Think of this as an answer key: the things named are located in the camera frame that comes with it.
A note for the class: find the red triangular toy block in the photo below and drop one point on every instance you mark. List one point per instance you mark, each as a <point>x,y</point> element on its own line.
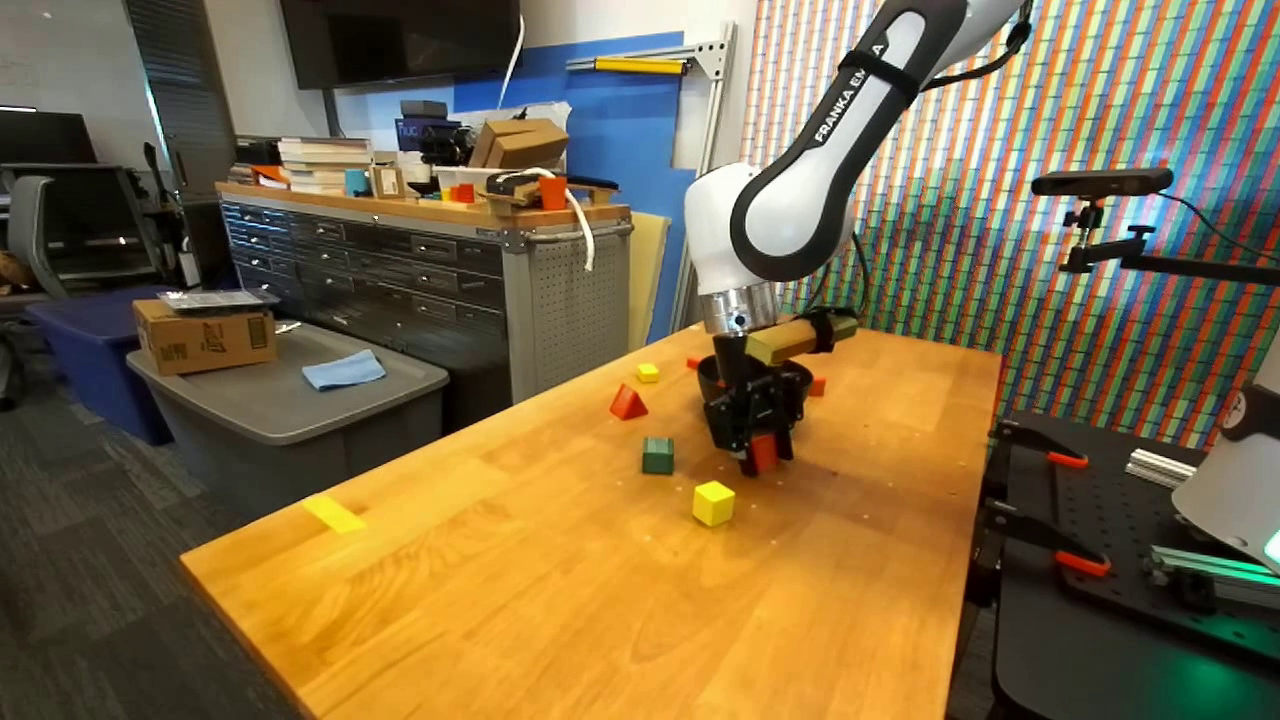
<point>627,404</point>

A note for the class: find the flat grey tray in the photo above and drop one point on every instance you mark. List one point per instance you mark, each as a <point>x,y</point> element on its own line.
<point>213,302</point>

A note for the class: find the stack of books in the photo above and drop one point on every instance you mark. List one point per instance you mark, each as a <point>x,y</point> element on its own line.
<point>320,161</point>

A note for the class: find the red cube toy block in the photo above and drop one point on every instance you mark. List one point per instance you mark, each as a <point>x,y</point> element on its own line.
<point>764,456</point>

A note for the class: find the black bowl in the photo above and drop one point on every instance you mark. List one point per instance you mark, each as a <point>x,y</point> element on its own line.
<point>810,395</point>

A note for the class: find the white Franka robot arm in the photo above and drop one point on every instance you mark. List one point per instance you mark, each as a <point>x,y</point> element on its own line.
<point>803,202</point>

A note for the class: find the yellow level tool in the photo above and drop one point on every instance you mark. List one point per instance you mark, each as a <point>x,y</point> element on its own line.
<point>632,64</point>

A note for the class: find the black wall monitor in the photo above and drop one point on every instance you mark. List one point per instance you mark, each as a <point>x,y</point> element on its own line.
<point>400,43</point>

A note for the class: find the small orange item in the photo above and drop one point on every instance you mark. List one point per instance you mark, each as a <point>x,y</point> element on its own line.
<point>552,192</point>

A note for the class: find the blue storage bin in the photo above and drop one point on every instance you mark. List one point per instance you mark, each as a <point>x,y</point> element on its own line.
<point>94,353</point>

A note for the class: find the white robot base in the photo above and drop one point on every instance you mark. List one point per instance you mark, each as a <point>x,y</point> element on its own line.
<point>1241,494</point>

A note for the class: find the grey plastic tote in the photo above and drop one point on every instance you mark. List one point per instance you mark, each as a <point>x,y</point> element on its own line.
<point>280,420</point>

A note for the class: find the yellow cube toy block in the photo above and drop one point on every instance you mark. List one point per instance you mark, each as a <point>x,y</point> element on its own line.
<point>714,506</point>

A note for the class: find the blue cloth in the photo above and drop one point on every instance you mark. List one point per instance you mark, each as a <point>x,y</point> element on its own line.
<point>346,371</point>

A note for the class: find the red hexagonal toy block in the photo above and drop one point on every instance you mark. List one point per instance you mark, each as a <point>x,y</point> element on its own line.
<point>818,387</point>

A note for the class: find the yellow tape strip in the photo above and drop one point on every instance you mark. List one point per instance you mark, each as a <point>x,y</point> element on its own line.
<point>334,515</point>

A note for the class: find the black exterior camera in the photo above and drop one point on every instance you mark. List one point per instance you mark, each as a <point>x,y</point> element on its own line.
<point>1107,182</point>

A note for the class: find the green lit metal rail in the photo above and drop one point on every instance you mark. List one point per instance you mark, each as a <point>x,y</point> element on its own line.
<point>1212,566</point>

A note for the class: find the dark desk monitor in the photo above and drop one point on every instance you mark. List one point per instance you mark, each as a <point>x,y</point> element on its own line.
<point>44,136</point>

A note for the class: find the gold wrist camera bar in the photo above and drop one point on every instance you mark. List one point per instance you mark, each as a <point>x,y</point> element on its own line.
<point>794,337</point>

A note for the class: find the blue board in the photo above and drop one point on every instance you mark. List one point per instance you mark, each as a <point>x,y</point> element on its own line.
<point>605,107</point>

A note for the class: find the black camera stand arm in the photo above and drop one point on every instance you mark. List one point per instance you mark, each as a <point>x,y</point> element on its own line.
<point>1201,271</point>

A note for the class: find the printed cardboard box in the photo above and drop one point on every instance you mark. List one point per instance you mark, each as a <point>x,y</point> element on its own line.
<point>207,341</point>

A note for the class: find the grey drawer cabinet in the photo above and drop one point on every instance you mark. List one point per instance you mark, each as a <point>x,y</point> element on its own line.
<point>400,264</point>

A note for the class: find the silver aluminium bar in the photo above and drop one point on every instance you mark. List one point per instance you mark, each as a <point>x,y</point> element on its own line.
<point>1160,465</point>

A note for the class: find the colourful patterned backdrop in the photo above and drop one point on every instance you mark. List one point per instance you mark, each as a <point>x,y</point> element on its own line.
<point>963,264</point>

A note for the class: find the small red toy block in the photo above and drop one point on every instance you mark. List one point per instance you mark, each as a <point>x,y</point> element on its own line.
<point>695,360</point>

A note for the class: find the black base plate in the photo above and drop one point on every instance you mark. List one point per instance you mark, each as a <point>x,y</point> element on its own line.
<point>1095,654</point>

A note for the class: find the white metal rail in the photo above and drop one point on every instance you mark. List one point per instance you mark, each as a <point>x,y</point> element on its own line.
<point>704,107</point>

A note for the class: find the dark blue equipment pile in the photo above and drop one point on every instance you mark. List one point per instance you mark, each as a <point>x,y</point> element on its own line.
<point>429,133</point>

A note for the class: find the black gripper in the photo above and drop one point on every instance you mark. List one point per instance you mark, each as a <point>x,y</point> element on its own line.
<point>753,387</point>

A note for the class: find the open cardboard box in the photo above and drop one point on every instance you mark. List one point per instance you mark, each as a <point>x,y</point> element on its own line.
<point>523,147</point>

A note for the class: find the small yellow toy block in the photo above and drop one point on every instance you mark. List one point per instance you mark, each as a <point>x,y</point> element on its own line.
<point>647,372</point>

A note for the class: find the green cube toy block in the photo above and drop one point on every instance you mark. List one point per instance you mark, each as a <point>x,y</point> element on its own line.
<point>659,456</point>

